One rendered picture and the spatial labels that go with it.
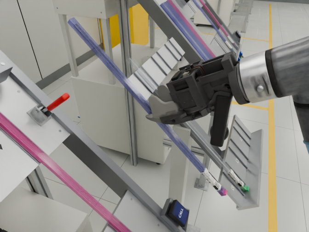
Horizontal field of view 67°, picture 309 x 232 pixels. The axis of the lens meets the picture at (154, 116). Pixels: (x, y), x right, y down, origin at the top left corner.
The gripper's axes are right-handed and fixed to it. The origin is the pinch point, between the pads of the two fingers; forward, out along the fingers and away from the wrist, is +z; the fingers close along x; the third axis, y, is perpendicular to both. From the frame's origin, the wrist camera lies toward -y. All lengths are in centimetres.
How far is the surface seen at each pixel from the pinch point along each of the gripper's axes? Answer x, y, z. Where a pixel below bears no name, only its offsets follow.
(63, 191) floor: -22, -48, 117
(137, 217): 12.8, -17.2, 8.4
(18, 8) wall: -120, 80, 174
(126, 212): 13.8, -14.5, 9.1
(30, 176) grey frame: 10, -6, 49
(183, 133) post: -19.9, -18.5, 9.2
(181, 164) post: -19.8, -31.4, 16.3
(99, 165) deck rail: 9.9, -3.8, 12.9
